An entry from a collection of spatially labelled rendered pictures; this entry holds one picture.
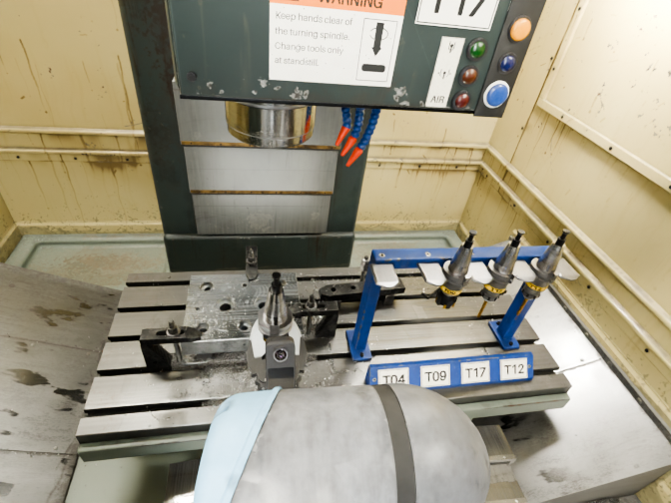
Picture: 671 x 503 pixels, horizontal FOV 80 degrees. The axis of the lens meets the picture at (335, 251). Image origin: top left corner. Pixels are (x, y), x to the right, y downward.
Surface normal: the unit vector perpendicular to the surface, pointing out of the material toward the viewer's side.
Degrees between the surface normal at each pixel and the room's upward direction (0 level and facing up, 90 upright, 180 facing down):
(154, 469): 0
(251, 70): 90
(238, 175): 90
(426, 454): 25
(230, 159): 89
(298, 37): 90
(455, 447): 33
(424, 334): 0
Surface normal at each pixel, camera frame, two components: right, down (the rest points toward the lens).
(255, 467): 0.15, -0.46
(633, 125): -0.98, 0.02
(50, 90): 0.17, 0.64
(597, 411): -0.30, -0.69
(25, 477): 0.50, -0.72
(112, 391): 0.11, -0.77
